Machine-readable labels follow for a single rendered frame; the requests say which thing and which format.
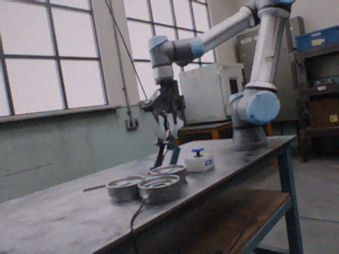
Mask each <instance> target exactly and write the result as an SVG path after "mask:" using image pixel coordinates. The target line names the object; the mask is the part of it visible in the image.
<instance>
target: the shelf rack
mask: <svg viewBox="0 0 339 254"><path fill-rule="evenodd" d="M285 31H286V38H287V42H288V53H289V58H290V62H291V72H292V80H293V85H294V95H295V99H296V104H297V115H298V122H299V127H300V136H301V144H302V149H303V161H304V163H308V162H309V160H308V151H309V150H311V149H313V154H312V155H316V154H317V149H316V138H315V137H320V136H332V135H339V126H337V127H330V128H317V129H311V125H310V119H308V121H309V127H308V128H307V129H305V128H304V124H303V114H302V111H303V113H305V116H306V112H305V110H303V108H302V107H301V101H300V98H301V97H305V96H309V95H311V96H313V95H317V94H327V93H331V92H338V91H339V84H333V85H324V86H321V87H315V88H305V89H302V90H301V86H302V84H303V81H301V85H300V90H299V86H298V82H297V71H296V65H295V61H296V63H297V65H298V67H300V65H299V63H298V62H297V60H301V59H304V58H307V61H309V60H315V59H319V58H324V57H330V56H332V55H334V56H335V55H337V54H339V42H336V43H331V44H330V45H324V46H320V47H318V48H312V49H307V50H305V51H299V52H295V53H294V51H297V49H296V48H293V43H292V40H291V28H290V24H289V19H287V20H286V21H285ZM308 137H311V140H312V146H309V147H308V148H307V141H308Z"/></svg>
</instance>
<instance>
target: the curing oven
mask: <svg viewBox="0 0 339 254"><path fill-rule="evenodd" d="M178 75H179V84H180V88H181V92H182V94H183V95H184V99H185V109H184V111H185V121H186V125H187V124H191V126H193V123H197V122H211V121H221V120H223V122H227V121H226V120H227V119H231V118H232V114H231V110H230V106H229V98H230V97H231V96H232V95H233V94H237V93H242V92H243V91H245V86H246V85H247V83H246V79H245V76H244V65H243V64H242V63H212V64H210V65H206V66H204V67H198V68H194V69H193V70H187V71H185V72H180V73H178Z"/></svg>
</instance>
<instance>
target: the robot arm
mask: <svg viewBox="0 0 339 254"><path fill-rule="evenodd" d="M295 1H296V0H251V1H250V2H248V4H246V5H245V6H244V7H242V8H241V9H240V12H238V13H237V14H235V15H232V17H230V18H228V19H227V20H224V21H223V22H221V23H219V24H218V25H216V26H215V27H213V28H212V29H209V30H207V31H206V32H205V33H203V34H201V35H200V36H198V37H191V38H187V39H178V40H174V41H169V39H168V37H167V36H154V37H150V39H149V40H148V50H149V52H148V53H149V54H150V59H151V68H152V72H153V75H154V81H155V85H160V88H158V89H157V90H156V91H155V92H154V93H153V94H152V95H151V96H150V97H149V99H147V100H146V101H145V103H144V104H143V105H142V109H143V110H144V111H145V112H151V111H154V110H155V116H156V119H157V122H158V124H159V126H160V129H161V130H162V132H163V133H164V131H165V130H170V131H171V135H172V137H173V138H174V139H176V136H177V132H178V129H180V128H181V127H182V126H183V125H184V122H183V121H182V120H180V119H178V111H180V110H181V109H182V110H184V109H185V99H184V95H183V94H180V91H179V85H178V79H174V70H173V65H172V62H174V63H175V65H176V66H178V67H186V66H188V65H189V64H190V63H191V62H192V61H194V60H196V59H198V58H199V57H203V56H204V54H206V53H207V52H209V51H210V50H213V49H214V48H215V47H217V46H219V45H221V44H222V43H224V42H226V41H228V39H230V38H232V37H233V36H236V35H237V34H239V33H241V32H242V31H244V30H246V29H247V28H250V29H252V28H254V27H255V26H258V24H259V25H260V31H259V34H258V40H257V49H256V52H255V58H254V61H253V69H252V76H251V79H250V83H249V84H247V85H246V86H245V91H243V92H242V93H237V94H233V95H232V96H231V97H230V98H229V106H230V110H231V114H232V125H233V128H234V135H233V138H232V150H239V151H243V150H257V149H263V148H265V147H268V146H269V139H268V138H267V137H266V134H265V132H264V131H263V128H262V125H265V124H267V123H269V122H271V121H273V120H274V119H275V118H276V117H277V115H278V114H279V110H280V103H279V100H278V98H277V91H278V90H277V88H276V87H275V76H276V73H277V66H278V59H279V55H280V49H281V41H282V35H283V32H284V25H285V21H286V20H287V19H289V18H290V17H291V8H292V5H293V3H295ZM181 99H183V100H184V106H182V102H181ZM167 113H170V114H169V116H168V115H167Z"/></svg>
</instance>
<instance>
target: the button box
mask: <svg viewBox="0 0 339 254"><path fill-rule="evenodd" d="M184 162H185V165H186V168H187V172H197V173H205V172H207V171H208V170H210V169H212V168H215V167H216V166H215V162H214V158H213V153H210V154H201V155H198V156H197V154H195V155H193V156H189V157H187V158H185V159H184Z"/></svg>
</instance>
